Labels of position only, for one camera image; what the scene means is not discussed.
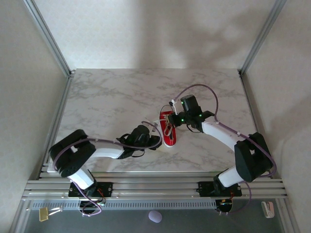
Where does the red shoe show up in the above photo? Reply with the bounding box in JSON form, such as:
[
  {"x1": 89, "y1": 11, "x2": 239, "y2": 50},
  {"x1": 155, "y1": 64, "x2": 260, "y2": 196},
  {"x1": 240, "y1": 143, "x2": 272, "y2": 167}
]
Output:
[{"x1": 158, "y1": 104, "x2": 177, "y2": 148}]

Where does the lavender oval object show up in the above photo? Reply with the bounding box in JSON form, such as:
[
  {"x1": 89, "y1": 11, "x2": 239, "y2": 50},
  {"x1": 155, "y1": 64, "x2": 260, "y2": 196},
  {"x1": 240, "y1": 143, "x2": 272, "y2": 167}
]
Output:
[{"x1": 148, "y1": 210, "x2": 163, "y2": 223}]

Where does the gold binder clip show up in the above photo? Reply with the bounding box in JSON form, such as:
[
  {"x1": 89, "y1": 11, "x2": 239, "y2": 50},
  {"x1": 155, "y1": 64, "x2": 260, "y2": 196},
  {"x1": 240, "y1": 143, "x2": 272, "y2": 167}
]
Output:
[{"x1": 38, "y1": 206, "x2": 63, "y2": 222}]

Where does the white plastic clip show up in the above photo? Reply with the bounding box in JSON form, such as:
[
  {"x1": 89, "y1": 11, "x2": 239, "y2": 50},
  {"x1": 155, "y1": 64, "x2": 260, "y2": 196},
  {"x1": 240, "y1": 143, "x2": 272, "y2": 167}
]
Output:
[{"x1": 261, "y1": 201, "x2": 276, "y2": 219}]

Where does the left arm white cable bracket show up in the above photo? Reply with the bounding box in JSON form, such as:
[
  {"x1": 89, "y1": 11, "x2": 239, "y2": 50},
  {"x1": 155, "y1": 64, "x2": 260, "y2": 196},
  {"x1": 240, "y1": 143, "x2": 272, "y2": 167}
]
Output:
[{"x1": 142, "y1": 120, "x2": 157, "y2": 136}]

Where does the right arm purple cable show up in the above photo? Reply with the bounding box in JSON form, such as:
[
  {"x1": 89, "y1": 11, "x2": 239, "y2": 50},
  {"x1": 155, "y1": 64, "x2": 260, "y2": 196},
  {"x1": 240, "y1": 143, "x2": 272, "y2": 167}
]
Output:
[{"x1": 173, "y1": 83, "x2": 277, "y2": 216}]

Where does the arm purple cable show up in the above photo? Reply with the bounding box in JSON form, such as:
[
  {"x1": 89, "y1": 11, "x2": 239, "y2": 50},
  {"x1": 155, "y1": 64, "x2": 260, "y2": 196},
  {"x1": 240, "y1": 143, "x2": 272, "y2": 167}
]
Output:
[
  {"x1": 52, "y1": 121, "x2": 163, "y2": 216},
  {"x1": 173, "y1": 83, "x2": 277, "y2": 216}
]

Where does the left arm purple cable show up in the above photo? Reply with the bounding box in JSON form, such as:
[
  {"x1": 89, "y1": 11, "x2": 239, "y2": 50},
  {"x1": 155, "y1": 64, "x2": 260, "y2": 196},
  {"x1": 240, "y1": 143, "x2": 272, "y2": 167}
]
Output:
[{"x1": 52, "y1": 121, "x2": 163, "y2": 216}]

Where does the aluminium rail frame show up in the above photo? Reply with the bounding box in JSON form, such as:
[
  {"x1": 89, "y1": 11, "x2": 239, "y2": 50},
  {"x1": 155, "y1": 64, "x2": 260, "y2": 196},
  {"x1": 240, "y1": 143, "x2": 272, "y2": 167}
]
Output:
[{"x1": 21, "y1": 171, "x2": 289, "y2": 201}]

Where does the grey perforated cable duct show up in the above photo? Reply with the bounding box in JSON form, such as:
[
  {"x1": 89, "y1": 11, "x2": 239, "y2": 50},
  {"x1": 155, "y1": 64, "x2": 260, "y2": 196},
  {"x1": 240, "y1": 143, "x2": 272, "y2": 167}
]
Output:
[{"x1": 29, "y1": 200, "x2": 217, "y2": 211}]

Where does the aluminium side rail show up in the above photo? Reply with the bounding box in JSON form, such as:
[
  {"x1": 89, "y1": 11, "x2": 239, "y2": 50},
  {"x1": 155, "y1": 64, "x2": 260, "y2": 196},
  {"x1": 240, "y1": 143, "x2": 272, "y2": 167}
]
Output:
[
  {"x1": 239, "y1": 74, "x2": 265, "y2": 136},
  {"x1": 36, "y1": 74, "x2": 74, "y2": 180}
]

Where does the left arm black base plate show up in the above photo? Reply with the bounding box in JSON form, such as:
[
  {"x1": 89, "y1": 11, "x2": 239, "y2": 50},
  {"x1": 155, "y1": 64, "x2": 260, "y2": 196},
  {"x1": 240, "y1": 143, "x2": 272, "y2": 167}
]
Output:
[{"x1": 68, "y1": 182, "x2": 114, "y2": 198}]

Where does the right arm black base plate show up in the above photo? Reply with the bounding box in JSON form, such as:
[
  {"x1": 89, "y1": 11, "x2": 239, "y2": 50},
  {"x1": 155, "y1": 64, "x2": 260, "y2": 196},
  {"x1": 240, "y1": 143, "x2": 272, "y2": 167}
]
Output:
[{"x1": 198, "y1": 181, "x2": 243, "y2": 198}]

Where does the aluminium corner post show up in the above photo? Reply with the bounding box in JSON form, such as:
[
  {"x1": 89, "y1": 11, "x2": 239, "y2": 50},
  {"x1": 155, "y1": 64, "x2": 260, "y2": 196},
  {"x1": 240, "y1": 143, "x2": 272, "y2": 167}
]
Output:
[
  {"x1": 239, "y1": 0, "x2": 288, "y2": 75},
  {"x1": 23, "y1": 0, "x2": 75, "y2": 77}
]

